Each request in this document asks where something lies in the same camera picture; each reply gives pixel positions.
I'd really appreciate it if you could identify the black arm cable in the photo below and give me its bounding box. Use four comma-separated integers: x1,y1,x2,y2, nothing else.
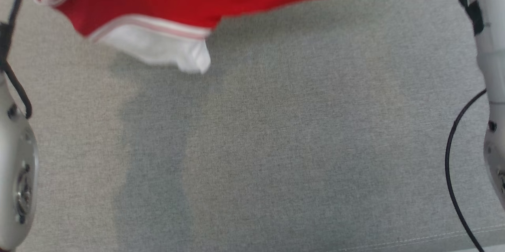
0,0,33,120
445,90,488,252

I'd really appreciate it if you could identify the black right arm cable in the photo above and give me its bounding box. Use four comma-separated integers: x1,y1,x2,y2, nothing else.
445,90,488,252

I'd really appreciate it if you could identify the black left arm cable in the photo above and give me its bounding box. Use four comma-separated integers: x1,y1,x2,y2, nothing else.
0,0,33,120

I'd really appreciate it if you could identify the grey fabric sofa cushion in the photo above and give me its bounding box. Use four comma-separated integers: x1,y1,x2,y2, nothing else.
0,0,505,252

